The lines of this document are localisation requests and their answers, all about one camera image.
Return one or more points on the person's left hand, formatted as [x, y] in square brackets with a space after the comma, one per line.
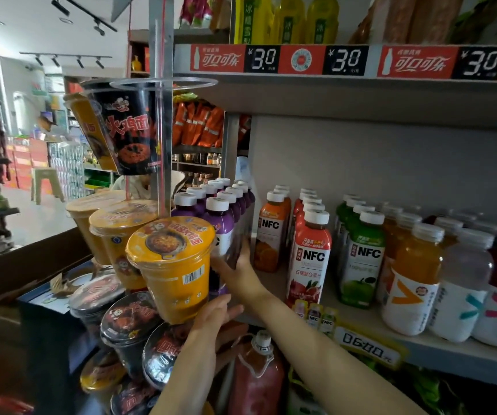
[211, 317]

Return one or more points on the person's right hand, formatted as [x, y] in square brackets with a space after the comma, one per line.
[242, 278]

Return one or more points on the person's left fingers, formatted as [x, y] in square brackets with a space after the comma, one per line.
[227, 309]

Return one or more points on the person's right thumb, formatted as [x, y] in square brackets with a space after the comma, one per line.
[245, 254]

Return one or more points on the pack of purple juice bottles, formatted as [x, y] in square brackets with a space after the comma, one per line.
[224, 224]

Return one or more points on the person's right forearm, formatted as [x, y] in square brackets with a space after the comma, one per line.
[317, 358]

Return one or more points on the person's left forearm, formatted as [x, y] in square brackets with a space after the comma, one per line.
[187, 376]

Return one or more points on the orange juice bottle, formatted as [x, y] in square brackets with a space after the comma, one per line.
[283, 188]
[271, 233]

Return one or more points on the red juice bottle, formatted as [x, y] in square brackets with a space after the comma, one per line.
[307, 192]
[309, 261]
[313, 207]
[310, 199]

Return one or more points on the red drink pouch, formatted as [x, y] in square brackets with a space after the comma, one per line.
[257, 378]

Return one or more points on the black noodle cup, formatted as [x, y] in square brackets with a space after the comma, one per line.
[164, 356]
[94, 298]
[129, 326]
[129, 129]
[133, 401]

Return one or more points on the small juice shelf label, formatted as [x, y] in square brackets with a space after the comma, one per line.
[314, 316]

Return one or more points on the green juice bottle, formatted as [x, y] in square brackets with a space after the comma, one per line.
[362, 208]
[352, 201]
[363, 261]

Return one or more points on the row of orange snack packets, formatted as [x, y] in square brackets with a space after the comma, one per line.
[196, 125]

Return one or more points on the yellow price tag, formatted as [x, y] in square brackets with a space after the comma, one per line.
[369, 344]

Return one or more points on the grey metal shelf unit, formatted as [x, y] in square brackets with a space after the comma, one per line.
[361, 159]

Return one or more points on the orange vitamin drink bottle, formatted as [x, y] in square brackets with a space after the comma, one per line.
[412, 285]
[407, 219]

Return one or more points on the blue cardboard box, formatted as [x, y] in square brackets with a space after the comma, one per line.
[49, 328]

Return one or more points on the stack of water bottle packs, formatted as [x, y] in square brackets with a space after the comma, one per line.
[67, 168]

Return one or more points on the beige plastic stool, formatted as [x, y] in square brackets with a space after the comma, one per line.
[46, 175]

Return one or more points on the green snack packets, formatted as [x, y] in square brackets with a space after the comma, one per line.
[425, 393]

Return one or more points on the clear vitamin drink bottle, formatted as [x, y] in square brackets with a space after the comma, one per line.
[460, 289]

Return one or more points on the clear cup display rack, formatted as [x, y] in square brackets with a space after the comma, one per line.
[162, 47]

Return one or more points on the yellow drink bottle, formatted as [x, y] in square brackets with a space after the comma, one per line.
[252, 19]
[289, 21]
[322, 19]

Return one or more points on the stack of red boxes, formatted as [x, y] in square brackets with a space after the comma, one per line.
[25, 162]

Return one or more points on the pink snack packets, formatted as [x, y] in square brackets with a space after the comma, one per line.
[196, 8]

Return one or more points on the brown drink bottle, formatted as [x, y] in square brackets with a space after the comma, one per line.
[365, 28]
[397, 17]
[436, 17]

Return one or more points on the red shelf price strip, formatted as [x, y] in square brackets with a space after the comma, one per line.
[417, 62]

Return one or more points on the black ceiling track light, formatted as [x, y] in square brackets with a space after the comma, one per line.
[85, 12]
[66, 58]

